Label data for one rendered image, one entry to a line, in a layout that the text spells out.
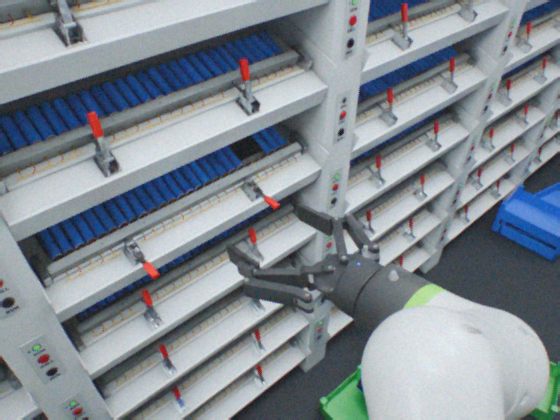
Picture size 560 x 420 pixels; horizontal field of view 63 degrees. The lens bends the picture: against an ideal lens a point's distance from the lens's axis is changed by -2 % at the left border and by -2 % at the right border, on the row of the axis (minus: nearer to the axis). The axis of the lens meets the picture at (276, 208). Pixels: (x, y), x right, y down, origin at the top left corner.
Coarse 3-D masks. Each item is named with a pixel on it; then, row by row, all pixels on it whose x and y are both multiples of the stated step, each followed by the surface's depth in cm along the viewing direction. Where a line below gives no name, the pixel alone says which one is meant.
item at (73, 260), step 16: (272, 160) 98; (240, 176) 94; (208, 192) 90; (176, 208) 87; (144, 224) 84; (176, 224) 87; (112, 240) 81; (144, 240) 84; (80, 256) 78; (112, 256) 81; (48, 272) 75; (64, 272) 77; (80, 272) 78
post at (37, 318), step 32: (0, 224) 60; (0, 256) 63; (32, 288) 69; (0, 320) 68; (32, 320) 72; (0, 352) 71; (64, 352) 80; (32, 384) 79; (64, 384) 84; (64, 416) 89; (96, 416) 96
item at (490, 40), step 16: (480, 32) 133; (496, 32) 130; (496, 48) 132; (464, 96) 147; (480, 96) 142; (480, 112) 147; (480, 128) 154; (464, 144) 154; (464, 160) 160; (464, 176) 168; (448, 192) 169; (448, 208) 174; (432, 240) 185; (432, 256) 192
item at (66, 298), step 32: (288, 128) 106; (320, 160) 102; (288, 192) 102; (128, 224) 86; (192, 224) 89; (224, 224) 92; (32, 256) 75; (64, 256) 80; (160, 256) 84; (64, 288) 77; (96, 288) 78; (64, 320) 78
